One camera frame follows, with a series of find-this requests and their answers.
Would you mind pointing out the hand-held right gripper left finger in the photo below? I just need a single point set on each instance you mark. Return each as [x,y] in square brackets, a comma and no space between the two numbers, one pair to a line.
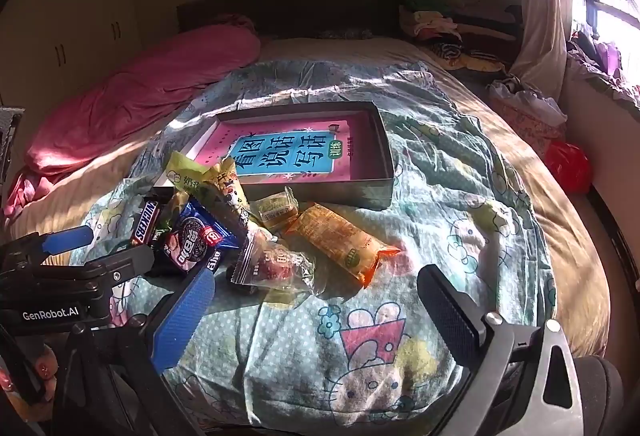
[182,311]

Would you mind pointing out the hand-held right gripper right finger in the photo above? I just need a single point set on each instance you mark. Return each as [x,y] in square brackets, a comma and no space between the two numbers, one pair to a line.
[450,311]

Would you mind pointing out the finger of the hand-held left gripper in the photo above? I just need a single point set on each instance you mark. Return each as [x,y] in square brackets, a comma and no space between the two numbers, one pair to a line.
[67,238]
[130,258]

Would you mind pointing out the clear packet with brown cake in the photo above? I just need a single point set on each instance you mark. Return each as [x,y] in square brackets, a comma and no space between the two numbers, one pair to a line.
[255,261]

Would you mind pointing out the light green snack packet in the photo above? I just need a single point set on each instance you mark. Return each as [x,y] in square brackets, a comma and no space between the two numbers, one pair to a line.
[187,174]

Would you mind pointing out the yellow cartoon snack packet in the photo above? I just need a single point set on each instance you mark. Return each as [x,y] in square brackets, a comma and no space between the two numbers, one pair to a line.
[227,196]

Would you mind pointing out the long orange snack packet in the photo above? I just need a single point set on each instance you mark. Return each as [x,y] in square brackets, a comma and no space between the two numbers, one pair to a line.
[340,238]

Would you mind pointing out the small clear pastry packet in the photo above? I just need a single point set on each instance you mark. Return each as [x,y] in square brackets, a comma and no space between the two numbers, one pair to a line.
[275,211]

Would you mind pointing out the shallow grey cardboard box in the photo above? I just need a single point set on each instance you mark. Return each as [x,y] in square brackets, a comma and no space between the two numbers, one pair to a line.
[350,193]

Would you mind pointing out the person's left hand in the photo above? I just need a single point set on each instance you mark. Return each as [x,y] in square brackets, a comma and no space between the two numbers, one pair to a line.
[46,381]

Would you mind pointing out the brown chocolate bar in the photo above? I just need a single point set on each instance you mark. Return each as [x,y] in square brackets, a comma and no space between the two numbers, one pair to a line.
[145,223]

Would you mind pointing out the blue cookie packet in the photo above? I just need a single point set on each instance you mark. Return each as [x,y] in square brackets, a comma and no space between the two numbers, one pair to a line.
[192,236]

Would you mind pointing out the cartoon printed blanket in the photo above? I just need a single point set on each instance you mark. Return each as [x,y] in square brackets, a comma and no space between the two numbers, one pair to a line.
[400,241]

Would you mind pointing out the bed with beige sheet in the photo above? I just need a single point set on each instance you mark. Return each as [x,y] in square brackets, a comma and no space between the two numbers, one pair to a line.
[565,256]

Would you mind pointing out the pink quilt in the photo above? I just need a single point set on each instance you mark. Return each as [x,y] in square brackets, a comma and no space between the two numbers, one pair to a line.
[125,91]

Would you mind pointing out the red plastic bag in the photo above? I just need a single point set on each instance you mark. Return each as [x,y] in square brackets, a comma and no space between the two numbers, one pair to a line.
[567,166]

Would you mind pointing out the pink book with blue label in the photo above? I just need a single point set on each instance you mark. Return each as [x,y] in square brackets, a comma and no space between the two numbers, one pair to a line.
[350,151]

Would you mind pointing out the pink patterned bag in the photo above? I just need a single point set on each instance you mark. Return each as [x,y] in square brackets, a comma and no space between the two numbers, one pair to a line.
[525,121]

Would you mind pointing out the cream wardrobe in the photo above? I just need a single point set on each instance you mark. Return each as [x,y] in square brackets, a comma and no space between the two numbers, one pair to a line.
[65,16]

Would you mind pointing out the pile of folded clothes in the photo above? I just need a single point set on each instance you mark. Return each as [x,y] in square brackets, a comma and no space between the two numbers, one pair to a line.
[440,21]

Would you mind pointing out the purple clothes pile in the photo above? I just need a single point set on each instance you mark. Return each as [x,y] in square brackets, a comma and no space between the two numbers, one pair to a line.
[605,61]

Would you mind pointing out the dark patterned pillow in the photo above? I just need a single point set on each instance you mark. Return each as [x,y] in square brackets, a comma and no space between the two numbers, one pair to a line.
[345,35]

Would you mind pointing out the dark headboard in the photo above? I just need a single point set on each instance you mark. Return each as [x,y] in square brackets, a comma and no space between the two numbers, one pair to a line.
[300,6]

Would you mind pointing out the beige curtain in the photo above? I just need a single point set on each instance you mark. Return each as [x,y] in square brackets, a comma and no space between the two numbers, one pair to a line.
[542,16]

